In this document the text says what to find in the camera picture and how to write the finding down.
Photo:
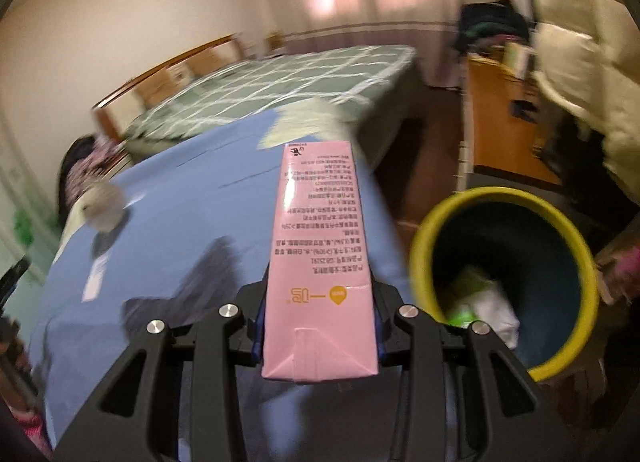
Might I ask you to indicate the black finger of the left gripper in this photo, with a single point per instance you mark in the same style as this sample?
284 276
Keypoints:
10 279

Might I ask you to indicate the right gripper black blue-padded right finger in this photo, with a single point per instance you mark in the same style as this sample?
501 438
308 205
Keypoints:
463 395

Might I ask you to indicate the pink milk carton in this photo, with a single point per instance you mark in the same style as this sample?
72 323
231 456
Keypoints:
319 311

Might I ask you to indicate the white yogurt cup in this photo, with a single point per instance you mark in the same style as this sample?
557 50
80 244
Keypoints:
103 206

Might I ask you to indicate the green trash in bin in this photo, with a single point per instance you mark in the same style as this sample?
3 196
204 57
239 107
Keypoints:
477 298

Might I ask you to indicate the yellow-rimmed dark trash bin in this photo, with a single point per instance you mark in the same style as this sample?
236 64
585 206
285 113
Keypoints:
538 258

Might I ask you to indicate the blue star-print table cloth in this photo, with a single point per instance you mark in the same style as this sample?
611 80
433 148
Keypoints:
198 228

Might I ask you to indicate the painted sliding wardrobe door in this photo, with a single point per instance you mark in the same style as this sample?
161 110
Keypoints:
28 227

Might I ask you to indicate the dark clothes pile on cabinet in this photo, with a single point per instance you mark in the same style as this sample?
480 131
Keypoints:
88 159

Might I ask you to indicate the left tan pillow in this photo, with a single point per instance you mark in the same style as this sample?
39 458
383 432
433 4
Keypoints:
155 89

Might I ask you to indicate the tan pillow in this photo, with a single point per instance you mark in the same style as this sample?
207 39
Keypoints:
206 62
155 89

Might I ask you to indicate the orange wooden desk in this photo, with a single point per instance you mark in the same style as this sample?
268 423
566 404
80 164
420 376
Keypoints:
497 148

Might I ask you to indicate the right tan pillow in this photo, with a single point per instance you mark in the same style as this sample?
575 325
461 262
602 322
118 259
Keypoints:
206 62

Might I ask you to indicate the wooden bed with headboard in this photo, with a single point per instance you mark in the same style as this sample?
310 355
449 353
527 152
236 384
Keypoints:
374 136

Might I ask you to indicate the green white-grid duvet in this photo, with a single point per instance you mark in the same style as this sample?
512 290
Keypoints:
354 79

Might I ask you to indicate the clothes pile on desk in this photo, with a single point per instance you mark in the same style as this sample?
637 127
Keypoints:
482 20

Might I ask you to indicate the cream puffer jacket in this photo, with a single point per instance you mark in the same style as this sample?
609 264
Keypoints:
588 64

